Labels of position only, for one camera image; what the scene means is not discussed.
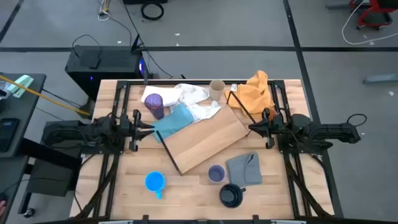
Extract black smartphone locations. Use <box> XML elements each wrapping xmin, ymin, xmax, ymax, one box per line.
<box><xmin>0</xmin><ymin>118</ymin><xmax>20</xmax><ymax>153</ymax></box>

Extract black side desk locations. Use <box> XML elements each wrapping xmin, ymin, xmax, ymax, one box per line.
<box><xmin>0</xmin><ymin>73</ymin><xmax>47</xmax><ymax>159</ymax></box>

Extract blue plastic mug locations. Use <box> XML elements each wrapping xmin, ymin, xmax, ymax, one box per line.
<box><xmin>144</xmin><ymin>170</ymin><xmax>166</xmax><ymax>200</ymax></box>

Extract white cloth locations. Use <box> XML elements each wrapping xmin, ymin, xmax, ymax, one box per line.
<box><xmin>141</xmin><ymin>83</ymin><xmax>222</xmax><ymax>123</ymax></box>

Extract lavender cup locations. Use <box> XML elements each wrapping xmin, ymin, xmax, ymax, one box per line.
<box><xmin>207</xmin><ymin>164</ymin><xmax>226</xmax><ymax>184</ymax></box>

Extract white floor cable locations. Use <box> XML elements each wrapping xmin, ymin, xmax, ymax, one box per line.
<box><xmin>341</xmin><ymin>0</ymin><xmax>398</xmax><ymax>45</ymax></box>

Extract black coiled cable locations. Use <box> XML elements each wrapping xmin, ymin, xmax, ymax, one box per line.
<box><xmin>140</xmin><ymin>1</ymin><xmax>165</xmax><ymax>21</ymax></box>

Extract wooden shelf black metal frame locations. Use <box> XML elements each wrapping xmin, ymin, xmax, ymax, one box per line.
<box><xmin>155</xmin><ymin>91</ymin><xmax>257</xmax><ymax>177</ymax></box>

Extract yellow white cable bundle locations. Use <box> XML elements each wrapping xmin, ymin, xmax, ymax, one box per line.
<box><xmin>97</xmin><ymin>0</ymin><xmax>113</xmax><ymax>22</ymax></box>

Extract mint green stapler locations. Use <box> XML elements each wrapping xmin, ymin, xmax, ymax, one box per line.
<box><xmin>6</xmin><ymin>74</ymin><xmax>34</xmax><ymax>99</ymax></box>

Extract black computer tower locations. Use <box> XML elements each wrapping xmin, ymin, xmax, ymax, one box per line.
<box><xmin>64</xmin><ymin>45</ymin><xmax>147</xmax><ymax>101</ymax></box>

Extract black wifi antenna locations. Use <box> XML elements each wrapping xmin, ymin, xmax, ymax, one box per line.
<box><xmin>130</xmin><ymin>34</ymin><xmax>147</xmax><ymax>53</ymax></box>

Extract orange cloth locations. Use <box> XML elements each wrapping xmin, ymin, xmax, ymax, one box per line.
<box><xmin>224</xmin><ymin>70</ymin><xmax>276</xmax><ymax>121</ymax></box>

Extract black stand with caster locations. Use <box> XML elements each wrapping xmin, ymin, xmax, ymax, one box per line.
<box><xmin>18</xmin><ymin>138</ymin><xmax>82</xmax><ymax>218</ymax></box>

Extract black speckled mug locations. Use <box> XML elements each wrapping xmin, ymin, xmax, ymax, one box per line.
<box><xmin>219</xmin><ymin>183</ymin><xmax>246</xmax><ymax>208</ymax></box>

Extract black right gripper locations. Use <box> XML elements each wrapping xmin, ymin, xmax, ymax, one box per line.
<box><xmin>248</xmin><ymin>108</ymin><xmax>285</xmax><ymax>149</ymax></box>

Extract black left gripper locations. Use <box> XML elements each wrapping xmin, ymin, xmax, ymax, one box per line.
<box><xmin>119</xmin><ymin>109</ymin><xmax>155</xmax><ymax>152</ymax></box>

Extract wooden workbench grey legs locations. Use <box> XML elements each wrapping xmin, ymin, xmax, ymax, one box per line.
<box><xmin>363</xmin><ymin>73</ymin><xmax>398</xmax><ymax>85</ymax></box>

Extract beige ribbed cup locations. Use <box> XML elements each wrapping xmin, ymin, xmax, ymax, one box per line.
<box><xmin>208</xmin><ymin>79</ymin><xmax>226</xmax><ymax>102</ymax></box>

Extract purple faceted plastic tumbler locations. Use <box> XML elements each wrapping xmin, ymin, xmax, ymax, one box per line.
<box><xmin>144</xmin><ymin>93</ymin><xmax>165</xmax><ymax>121</ymax></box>

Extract grey folded cloth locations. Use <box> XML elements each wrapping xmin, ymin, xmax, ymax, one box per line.
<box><xmin>226</xmin><ymin>151</ymin><xmax>263</xmax><ymax>189</ymax></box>

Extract teal cloth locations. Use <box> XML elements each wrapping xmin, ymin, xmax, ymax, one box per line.
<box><xmin>150</xmin><ymin>103</ymin><xmax>195</xmax><ymax>144</ymax></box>

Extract yellow rod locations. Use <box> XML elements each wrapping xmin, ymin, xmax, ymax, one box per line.
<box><xmin>0</xmin><ymin>75</ymin><xmax>91</xmax><ymax>118</ymax></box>

